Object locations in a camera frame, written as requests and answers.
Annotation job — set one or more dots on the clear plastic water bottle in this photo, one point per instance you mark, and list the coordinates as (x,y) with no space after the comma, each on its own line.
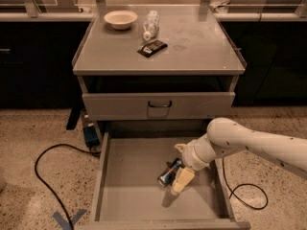
(150,25)

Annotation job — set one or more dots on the redbull can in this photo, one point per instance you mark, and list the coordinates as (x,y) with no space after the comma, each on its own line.
(169,174)

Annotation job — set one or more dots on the grey drawer cabinet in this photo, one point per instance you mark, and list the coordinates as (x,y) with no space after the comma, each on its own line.
(199,58)

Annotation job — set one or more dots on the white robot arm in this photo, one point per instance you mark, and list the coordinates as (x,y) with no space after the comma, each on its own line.
(224,137)

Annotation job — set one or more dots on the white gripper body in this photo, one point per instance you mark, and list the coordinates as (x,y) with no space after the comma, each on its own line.
(191,156)

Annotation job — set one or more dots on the white bowl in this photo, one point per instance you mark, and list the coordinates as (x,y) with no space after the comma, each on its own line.
(121,20)

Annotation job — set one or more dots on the blue power box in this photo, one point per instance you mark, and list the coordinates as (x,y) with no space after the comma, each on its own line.
(90,136)

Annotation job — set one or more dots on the black drawer handle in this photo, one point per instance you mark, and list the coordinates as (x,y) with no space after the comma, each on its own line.
(160,105)

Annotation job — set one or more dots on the closed grey top drawer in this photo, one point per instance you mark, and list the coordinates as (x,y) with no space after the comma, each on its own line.
(134,106)

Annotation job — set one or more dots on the open grey middle drawer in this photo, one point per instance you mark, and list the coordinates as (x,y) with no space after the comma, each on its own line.
(127,195)

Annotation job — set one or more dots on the black snack packet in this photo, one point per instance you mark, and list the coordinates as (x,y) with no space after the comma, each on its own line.
(152,48)

